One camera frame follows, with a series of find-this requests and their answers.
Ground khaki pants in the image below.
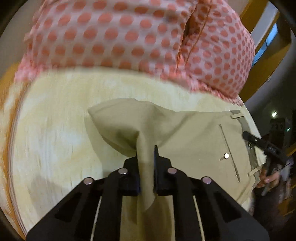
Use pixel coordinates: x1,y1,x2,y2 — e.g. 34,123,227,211
86,98,263,240

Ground person right hand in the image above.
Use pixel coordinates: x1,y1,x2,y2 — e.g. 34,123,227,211
256,169,280,189

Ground yellow patterned bed sheet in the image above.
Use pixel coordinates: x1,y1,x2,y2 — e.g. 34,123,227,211
1,65,259,238

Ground pink polka dot pillow right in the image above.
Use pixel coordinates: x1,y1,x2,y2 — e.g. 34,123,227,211
176,1,255,105

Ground pink polka dot pillow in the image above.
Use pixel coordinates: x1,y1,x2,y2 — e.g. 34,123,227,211
15,1,197,81
176,1,255,105

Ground blue glass window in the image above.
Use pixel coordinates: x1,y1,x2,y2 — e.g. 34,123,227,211
252,24,278,66

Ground pink polka dot pillow left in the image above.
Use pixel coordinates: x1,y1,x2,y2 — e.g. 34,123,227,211
15,1,197,81

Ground wooden window frame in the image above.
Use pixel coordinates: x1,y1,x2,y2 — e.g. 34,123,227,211
240,1,293,103

